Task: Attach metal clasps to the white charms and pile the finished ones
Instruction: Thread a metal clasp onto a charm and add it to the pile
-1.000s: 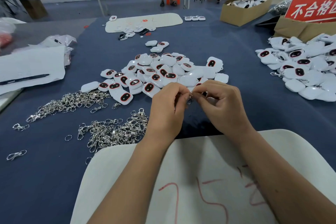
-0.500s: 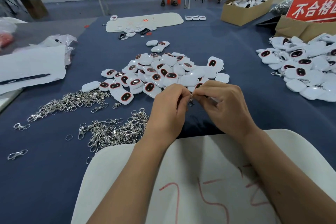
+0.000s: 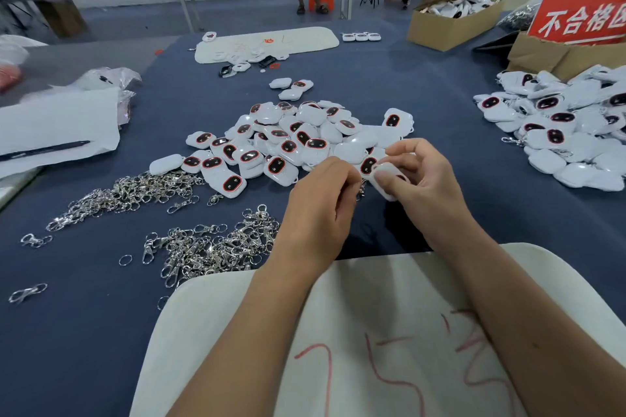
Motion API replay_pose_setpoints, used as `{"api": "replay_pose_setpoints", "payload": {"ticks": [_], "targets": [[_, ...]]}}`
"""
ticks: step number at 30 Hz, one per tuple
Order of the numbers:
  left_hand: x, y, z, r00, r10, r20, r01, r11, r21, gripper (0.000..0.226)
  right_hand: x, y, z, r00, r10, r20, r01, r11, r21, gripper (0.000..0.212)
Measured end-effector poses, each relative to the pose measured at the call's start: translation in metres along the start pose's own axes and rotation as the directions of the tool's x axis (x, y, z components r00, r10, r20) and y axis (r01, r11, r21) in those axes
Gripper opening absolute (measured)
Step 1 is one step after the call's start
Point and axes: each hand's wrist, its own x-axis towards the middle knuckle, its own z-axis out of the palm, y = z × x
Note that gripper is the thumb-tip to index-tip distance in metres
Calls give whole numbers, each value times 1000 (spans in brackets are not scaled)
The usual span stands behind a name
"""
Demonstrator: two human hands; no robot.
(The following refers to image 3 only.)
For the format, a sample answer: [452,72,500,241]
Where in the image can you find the orange bag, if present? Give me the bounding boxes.
[0,62,25,93]

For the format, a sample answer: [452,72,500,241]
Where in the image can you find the white foam board red marks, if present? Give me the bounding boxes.
[130,242,626,417]

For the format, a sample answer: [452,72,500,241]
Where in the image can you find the person's right forearm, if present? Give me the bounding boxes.
[435,226,626,417]

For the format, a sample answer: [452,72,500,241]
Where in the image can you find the person's left hand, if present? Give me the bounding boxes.
[276,156,364,274]

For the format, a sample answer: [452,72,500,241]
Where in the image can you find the flat brown cardboard box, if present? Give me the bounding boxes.
[507,31,626,83]

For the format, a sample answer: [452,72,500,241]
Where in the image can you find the person's left forearm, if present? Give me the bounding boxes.
[168,255,334,417]

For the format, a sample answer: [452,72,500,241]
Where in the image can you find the white plastic bag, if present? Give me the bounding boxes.
[0,35,50,67]

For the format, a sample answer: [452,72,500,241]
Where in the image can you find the long white foam board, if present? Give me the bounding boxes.
[194,27,340,65]

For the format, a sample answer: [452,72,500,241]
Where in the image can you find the white tag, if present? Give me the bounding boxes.
[368,160,411,202]

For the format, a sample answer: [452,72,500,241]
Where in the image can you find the red sign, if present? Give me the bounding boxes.
[528,0,626,46]

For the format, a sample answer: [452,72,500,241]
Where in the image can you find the person's right hand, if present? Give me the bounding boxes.
[372,137,477,253]

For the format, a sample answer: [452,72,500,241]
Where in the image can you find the black pen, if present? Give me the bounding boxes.
[0,141,93,163]

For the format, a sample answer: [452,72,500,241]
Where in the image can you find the white paper sheet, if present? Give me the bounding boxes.
[0,88,121,181]

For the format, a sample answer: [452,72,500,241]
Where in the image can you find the open cardboard box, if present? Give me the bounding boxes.
[408,0,516,52]

